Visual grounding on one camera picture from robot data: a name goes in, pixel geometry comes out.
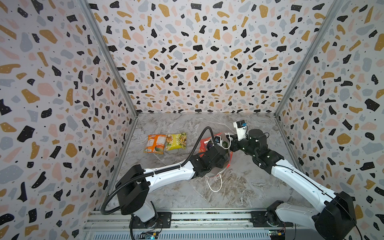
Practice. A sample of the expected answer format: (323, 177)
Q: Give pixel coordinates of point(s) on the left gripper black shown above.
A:
(220, 163)

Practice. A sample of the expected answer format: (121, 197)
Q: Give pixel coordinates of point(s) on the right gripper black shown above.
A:
(233, 143)

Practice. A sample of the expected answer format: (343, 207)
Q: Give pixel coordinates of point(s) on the red paper gift bag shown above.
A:
(214, 177)

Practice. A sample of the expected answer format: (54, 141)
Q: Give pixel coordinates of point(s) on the yellow-green snack packet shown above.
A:
(176, 141)

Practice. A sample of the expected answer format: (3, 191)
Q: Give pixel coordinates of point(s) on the orange fruit candy packet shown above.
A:
(155, 144)

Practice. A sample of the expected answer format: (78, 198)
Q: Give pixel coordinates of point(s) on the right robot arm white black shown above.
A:
(331, 214)

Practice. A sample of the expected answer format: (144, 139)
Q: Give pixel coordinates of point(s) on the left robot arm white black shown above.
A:
(134, 187)

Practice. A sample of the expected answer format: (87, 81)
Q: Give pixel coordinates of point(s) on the left green circuit board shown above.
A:
(148, 235)

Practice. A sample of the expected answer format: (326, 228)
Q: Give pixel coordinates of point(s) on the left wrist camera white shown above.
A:
(218, 140)

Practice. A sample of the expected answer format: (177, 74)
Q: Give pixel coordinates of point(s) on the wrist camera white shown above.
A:
(218, 140)
(241, 129)

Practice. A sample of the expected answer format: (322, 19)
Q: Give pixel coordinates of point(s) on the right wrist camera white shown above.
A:
(241, 129)

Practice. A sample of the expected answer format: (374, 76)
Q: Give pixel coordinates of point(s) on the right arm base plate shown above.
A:
(259, 220)

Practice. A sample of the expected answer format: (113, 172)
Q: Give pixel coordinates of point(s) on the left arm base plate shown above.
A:
(162, 220)

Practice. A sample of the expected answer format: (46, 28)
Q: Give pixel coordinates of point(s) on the right circuit board with wires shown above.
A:
(277, 235)

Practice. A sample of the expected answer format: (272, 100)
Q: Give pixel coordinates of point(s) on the aluminium mounting rail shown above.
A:
(192, 224)

